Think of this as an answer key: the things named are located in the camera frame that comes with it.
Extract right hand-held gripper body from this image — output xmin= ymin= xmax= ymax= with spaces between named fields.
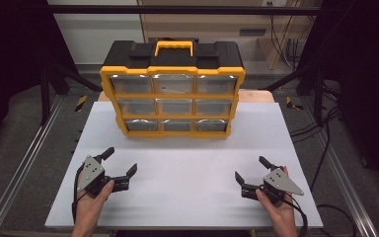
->
xmin=241 ymin=167 xmax=305 ymax=205

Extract black metal crossbar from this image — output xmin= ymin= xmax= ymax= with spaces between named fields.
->
xmin=45 ymin=4 xmax=322 ymax=16

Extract hanging black cables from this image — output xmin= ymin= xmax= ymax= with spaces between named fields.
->
xmin=269 ymin=3 xmax=310 ymax=70

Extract black floor cables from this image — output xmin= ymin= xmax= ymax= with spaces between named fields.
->
xmin=289 ymin=105 xmax=358 ymax=237

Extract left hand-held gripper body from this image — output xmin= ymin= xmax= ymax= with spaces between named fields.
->
xmin=77 ymin=155 xmax=131 ymax=198

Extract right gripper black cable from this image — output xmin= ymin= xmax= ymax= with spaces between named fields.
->
xmin=284 ymin=192 xmax=310 ymax=237

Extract grid of clear drawers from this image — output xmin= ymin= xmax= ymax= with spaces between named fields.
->
xmin=109 ymin=73 xmax=239 ymax=132

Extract black curtain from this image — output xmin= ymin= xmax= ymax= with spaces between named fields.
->
xmin=0 ymin=0 xmax=77 ymax=159
xmin=309 ymin=0 xmax=379 ymax=192

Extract aluminium floor rail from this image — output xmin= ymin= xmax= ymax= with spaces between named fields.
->
xmin=322 ymin=131 xmax=379 ymax=237
xmin=0 ymin=95 xmax=63 ymax=237

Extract black metal stand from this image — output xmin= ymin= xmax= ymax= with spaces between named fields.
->
xmin=260 ymin=62 xmax=343 ymax=122
xmin=38 ymin=62 xmax=103 ymax=126

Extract clear plastic storage drawer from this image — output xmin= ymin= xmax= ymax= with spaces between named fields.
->
xmin=152 ymin=73 xmax=195 ymax=95

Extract wooden table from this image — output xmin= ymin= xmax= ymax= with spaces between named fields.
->
xmin=98 ymin=89 xmax=274 ymax=104

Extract person's right hand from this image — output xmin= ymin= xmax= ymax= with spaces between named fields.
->
xmin=256 ymin=166 xmax=299 ymax=237

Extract person's left hand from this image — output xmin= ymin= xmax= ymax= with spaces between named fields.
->
xmin=71 ymin=180 xmax=115 ymax=237

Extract yellow black tape marker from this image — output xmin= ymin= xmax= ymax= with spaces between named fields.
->
xmin=285 ymin=96 xmax=304 ymax=112
xmin=74 ymin=95 xmax=89 ymax=113

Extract yellow black drawer organizer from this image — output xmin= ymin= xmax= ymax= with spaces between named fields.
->
xmin=99 ymin=39 xmax=247 ymax=138

